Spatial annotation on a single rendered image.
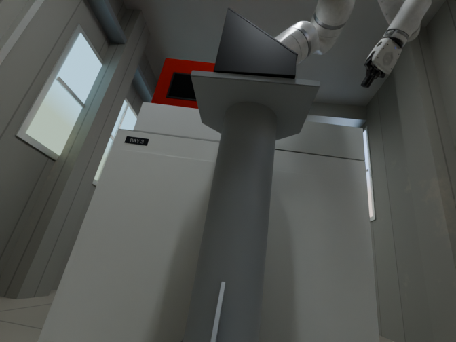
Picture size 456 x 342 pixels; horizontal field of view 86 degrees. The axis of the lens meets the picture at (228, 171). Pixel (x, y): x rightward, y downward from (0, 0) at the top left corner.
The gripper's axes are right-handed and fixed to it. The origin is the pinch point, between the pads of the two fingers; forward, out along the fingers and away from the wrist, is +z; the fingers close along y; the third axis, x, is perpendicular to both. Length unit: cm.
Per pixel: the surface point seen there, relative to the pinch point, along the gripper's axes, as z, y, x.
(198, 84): 31, -62, -19
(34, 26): 50, -158, 134
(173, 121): 49, -60, 13
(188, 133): 49, -54, 7
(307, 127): 26.4, -13.9, -1.6
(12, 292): 207, -106, 59
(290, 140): 33.7, -19.2, -4.1
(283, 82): 21, -45, -29
